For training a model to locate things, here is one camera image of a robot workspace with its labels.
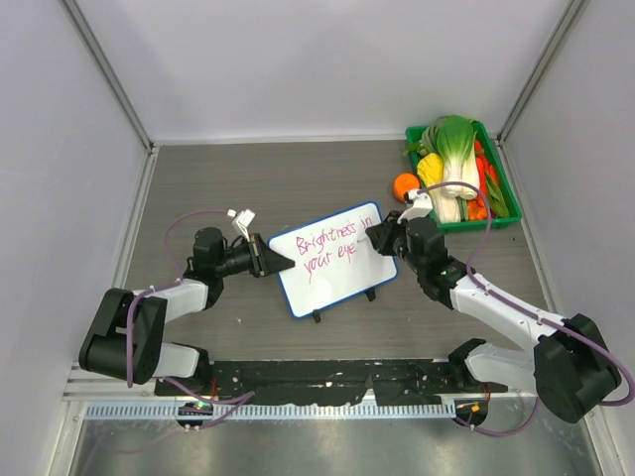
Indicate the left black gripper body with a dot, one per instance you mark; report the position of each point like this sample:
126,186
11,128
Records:
239,259

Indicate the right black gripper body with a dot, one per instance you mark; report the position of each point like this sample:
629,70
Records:
402,250

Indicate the white marker magenta cap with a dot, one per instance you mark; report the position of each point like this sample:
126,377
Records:
363,239

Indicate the blue framed whiteboard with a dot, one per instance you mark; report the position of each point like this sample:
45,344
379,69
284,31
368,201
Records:
331,264

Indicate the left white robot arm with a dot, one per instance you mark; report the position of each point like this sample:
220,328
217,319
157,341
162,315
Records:
125,339

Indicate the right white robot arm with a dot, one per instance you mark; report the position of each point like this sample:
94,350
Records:
564,362

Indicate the orange toy fruit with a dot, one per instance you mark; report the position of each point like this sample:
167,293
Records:
402,184

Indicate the red toy peppers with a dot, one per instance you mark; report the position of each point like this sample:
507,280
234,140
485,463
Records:
476,208

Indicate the green toy pea pods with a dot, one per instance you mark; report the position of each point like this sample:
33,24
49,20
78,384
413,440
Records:
495,197

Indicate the toy bok choy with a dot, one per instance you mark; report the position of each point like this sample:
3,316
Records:
455,145

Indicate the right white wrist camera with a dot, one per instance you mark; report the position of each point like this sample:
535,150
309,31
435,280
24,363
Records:
419,205

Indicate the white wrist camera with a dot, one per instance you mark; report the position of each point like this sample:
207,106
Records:
419,205
240,221

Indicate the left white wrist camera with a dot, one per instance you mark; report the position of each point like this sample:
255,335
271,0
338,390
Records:
240,221

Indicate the wire whiteboard stand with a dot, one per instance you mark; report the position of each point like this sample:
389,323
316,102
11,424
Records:
342,306

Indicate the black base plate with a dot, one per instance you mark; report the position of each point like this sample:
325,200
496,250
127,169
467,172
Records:
325,383

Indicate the white slotted cable duct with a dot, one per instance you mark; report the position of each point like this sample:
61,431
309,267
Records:
183,410

